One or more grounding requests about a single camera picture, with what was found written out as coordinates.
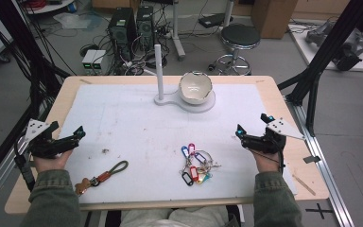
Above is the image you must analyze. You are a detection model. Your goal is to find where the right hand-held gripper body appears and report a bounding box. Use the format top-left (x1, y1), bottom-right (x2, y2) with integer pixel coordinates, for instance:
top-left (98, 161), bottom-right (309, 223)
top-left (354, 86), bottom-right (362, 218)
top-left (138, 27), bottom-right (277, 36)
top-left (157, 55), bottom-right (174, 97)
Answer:
top-left (240, 117), bottom-right (306, 155)

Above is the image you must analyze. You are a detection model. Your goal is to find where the brown cardboard box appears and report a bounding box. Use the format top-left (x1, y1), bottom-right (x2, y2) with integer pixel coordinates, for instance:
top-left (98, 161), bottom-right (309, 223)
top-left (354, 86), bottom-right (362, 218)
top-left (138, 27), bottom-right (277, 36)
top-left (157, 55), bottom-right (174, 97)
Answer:
top-left (250, 0), bottom-right (299, 40)

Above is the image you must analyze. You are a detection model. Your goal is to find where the grey machine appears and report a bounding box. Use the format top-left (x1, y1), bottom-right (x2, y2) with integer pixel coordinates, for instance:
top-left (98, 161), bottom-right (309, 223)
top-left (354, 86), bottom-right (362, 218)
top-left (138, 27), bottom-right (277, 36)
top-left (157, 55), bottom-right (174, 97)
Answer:
top-left (304, 22), bottom-right (335, 45)

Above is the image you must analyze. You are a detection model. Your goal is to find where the person's right hand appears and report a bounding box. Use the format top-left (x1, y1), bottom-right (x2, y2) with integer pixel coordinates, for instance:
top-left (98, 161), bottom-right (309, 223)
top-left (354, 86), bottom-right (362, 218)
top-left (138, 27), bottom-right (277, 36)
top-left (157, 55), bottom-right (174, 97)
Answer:
top-left (249, 148), bottom-right (285, 174)

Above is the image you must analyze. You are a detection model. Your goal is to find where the white eggshell-shaped bowl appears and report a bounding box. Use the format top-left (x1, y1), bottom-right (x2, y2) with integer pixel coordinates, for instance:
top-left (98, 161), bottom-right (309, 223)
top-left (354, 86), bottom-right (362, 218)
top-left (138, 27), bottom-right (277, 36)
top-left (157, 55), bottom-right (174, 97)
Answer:
top-left (178, 71), bottom-right (214, 106)

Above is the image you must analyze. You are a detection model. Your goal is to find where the long aluminium rail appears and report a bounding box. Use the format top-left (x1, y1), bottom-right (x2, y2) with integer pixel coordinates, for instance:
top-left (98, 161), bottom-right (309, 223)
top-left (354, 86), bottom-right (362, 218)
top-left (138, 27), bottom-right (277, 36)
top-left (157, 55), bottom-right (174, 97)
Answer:
top-left (285, 94), bottom-right (355, 227)

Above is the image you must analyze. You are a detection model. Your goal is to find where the small black computer tower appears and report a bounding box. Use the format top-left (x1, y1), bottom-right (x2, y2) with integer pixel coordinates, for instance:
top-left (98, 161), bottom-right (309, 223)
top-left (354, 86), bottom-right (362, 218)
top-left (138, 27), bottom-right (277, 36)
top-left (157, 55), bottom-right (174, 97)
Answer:
top-left (136, 4), bottom-right (156, 48)

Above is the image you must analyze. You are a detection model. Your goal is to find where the black cable coil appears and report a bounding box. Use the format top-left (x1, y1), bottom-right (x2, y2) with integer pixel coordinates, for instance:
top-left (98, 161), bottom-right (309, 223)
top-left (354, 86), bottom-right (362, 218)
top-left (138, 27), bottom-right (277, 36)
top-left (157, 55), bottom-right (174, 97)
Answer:
top-left (78, 43), bottom-right (99, 58)

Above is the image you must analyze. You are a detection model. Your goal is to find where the black tape piece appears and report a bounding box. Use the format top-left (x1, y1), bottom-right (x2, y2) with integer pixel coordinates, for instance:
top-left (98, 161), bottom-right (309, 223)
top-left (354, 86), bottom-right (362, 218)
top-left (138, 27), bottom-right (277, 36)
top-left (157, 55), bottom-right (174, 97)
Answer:
top-left (302, 155), bottom-right (322, 165)

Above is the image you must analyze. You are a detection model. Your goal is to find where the black chair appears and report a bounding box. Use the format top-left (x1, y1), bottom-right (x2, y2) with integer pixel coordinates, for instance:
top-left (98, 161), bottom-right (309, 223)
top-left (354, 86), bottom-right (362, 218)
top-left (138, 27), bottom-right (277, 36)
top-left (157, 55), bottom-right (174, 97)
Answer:
top-left (226, 204), bottom-right (243, 227)

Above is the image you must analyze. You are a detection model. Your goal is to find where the large black computer tower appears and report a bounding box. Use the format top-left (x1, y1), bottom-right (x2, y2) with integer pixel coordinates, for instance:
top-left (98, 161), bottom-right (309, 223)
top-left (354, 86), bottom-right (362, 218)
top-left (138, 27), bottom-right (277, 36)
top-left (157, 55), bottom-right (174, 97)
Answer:
top-left (108, 7), bottom-right (138, 61)

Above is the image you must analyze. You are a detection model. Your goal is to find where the short aluminium rail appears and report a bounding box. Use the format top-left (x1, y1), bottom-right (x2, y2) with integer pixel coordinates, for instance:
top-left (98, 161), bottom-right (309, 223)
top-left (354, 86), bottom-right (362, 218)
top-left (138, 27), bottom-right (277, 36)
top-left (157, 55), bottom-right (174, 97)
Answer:
top-left (0, 126), bottom-right (42, 216)

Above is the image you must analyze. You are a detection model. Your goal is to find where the bunch of coloured key tags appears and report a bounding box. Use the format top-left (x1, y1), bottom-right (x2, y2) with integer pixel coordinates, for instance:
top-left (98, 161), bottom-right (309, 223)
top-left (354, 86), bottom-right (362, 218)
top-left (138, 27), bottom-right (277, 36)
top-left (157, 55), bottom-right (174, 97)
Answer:
top-left (179, 142), bottom-right (222, 187)

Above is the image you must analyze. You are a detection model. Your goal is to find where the black round stool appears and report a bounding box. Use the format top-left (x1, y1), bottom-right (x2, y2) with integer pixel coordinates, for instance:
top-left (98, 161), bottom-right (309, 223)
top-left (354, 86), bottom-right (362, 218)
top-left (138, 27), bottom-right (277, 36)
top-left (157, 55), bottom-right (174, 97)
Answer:
top-left (216, 24), bottom-right (262, 76)

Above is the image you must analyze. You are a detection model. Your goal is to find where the tangle of cables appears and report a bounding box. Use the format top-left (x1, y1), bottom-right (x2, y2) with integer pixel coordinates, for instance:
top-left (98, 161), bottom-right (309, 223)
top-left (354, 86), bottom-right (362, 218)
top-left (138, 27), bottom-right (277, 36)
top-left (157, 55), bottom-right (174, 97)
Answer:
top-left (119, 41), bottom-right (171, 77)

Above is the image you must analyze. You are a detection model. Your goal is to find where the person's right leg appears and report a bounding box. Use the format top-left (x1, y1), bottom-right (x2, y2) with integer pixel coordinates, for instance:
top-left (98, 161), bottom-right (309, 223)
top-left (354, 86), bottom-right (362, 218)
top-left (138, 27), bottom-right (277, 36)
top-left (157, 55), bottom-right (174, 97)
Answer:
top-left (169, 205), bottom-right (231, 227)

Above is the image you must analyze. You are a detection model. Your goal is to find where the person's left leg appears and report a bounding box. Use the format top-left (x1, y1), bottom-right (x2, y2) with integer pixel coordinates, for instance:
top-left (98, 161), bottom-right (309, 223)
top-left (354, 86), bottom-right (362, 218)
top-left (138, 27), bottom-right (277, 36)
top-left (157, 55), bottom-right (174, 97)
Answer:
top-left (121, 208), bottom-right (175, 227)

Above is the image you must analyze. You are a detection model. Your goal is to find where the white metal desk leg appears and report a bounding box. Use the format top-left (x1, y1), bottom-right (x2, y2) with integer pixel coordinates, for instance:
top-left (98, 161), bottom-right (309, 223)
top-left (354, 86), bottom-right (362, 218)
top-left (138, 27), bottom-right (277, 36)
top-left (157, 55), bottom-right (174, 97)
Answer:
top-left (170, 0), bottom-right (186, 61)
top-left (222, 0), bottom-right (234, 28)

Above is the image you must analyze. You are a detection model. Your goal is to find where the round white table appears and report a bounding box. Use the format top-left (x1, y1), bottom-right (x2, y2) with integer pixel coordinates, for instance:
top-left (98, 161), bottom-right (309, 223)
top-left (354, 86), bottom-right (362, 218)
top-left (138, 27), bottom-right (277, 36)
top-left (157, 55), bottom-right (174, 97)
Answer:
top-left (23, 0), bottom-right (76, 15)

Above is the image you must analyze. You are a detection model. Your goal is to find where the clear plastic sheet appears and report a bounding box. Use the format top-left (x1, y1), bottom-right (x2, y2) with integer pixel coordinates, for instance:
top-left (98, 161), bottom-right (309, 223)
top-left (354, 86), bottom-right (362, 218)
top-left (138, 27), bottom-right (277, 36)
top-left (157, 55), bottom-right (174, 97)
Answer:
top-left (52, 12), bottom-right (103, 31)

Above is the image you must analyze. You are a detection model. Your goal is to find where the white power supply box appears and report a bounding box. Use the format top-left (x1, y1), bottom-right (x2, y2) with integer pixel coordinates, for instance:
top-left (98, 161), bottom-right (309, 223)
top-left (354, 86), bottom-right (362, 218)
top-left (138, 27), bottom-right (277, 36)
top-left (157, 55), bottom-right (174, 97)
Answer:
top-left (81, 49), bottom-right (98, 72)
top-left (92, 49), bottom-right (108, 72)

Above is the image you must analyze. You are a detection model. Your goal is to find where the black machine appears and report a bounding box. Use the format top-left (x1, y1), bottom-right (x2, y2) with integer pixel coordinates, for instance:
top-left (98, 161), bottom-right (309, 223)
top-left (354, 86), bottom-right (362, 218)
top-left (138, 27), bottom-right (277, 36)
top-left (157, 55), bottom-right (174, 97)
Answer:
top-left (332, 29), bottom-right (363, 72)

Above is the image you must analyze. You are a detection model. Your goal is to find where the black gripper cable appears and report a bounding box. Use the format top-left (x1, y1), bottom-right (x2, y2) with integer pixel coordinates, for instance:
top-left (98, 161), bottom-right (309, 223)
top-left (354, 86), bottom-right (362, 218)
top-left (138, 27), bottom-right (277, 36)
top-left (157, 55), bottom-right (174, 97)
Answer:
top-left (13, 138), bottom-right (36, 193)
top-left (276, 138), bottom-right (286, 176)

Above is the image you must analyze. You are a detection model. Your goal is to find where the white table mat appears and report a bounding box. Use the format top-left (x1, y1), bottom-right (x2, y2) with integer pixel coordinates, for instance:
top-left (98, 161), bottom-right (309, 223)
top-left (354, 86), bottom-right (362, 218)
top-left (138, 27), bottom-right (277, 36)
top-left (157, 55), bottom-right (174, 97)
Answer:
top-left (58, 83), bottom-right (298, 205)

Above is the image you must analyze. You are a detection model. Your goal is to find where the white key stand with post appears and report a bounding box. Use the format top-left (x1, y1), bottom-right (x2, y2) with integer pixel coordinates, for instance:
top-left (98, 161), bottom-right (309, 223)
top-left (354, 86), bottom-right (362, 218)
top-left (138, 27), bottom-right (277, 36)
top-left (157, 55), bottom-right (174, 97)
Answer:
top-left (153, 44), bottom-right (216, 114)

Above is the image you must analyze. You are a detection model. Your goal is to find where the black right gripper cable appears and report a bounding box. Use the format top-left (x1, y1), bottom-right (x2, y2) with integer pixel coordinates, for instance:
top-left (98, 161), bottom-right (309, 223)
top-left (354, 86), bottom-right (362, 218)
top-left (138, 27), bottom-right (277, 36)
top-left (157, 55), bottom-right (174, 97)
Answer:
top-left (276, 138), bottom-right (286, 176)

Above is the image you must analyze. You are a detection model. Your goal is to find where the person's left hand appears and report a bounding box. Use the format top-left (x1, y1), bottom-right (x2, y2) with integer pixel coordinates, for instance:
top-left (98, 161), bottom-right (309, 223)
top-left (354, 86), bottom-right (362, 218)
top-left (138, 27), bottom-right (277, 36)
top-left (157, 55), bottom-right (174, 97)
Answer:
top-left (32, 149), bottom-right (74, 174)

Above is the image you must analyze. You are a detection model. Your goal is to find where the person's leg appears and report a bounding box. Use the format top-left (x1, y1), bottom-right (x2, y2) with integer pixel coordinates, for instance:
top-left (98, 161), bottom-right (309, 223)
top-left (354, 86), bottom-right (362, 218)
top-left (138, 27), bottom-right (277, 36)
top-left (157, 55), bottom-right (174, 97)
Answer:
top-left (121, 208), bottom-right (175, 227)
top-left (169, 205), bottom-right (231, 227)

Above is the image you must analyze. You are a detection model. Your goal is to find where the black flat device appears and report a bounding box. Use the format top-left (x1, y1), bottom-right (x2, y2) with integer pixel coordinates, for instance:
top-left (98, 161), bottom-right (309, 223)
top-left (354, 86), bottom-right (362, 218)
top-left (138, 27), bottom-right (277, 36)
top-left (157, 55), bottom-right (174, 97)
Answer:
top-left (198, 12), bottom-right (234, 28)

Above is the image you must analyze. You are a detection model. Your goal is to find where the brown bear keychain green cord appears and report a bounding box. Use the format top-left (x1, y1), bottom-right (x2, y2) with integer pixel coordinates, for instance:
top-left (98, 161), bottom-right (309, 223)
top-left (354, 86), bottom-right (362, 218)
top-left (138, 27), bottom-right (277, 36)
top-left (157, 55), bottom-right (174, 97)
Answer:
top-left (74, 160), bottom-right (130, 197)

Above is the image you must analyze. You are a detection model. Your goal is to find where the thin wooden stick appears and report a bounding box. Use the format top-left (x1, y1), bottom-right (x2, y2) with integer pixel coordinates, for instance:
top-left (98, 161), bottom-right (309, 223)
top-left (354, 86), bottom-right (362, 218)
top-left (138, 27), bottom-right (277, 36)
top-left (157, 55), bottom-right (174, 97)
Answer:
top-left (292, 174), bottom-right (317, 197)

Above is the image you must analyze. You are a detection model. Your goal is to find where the black metal frame with cables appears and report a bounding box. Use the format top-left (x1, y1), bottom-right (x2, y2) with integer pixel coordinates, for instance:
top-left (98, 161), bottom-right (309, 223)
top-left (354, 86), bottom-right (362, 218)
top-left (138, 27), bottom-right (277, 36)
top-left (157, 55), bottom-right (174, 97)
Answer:
top-left (0, 0), bottom-right (72, 190)

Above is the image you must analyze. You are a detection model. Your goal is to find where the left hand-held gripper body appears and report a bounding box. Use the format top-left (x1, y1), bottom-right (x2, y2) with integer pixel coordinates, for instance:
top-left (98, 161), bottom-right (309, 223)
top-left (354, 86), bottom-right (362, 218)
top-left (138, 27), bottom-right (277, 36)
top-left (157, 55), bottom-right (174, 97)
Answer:
top-left (23, 118), bottom-right (79, 159)

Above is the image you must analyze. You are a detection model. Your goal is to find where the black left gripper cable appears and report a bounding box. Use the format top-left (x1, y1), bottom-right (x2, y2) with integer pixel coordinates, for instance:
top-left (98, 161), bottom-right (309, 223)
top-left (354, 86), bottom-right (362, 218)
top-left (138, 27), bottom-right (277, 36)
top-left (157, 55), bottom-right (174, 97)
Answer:
top-left (13, 138), bottom-right (36, 193)

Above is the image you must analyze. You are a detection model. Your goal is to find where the white platform board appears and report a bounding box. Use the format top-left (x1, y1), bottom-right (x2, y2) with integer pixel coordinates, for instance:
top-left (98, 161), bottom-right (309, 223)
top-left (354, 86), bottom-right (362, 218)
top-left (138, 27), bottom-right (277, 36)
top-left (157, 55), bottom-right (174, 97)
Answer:
top-left (287, 23), bottom-right (363, 73)

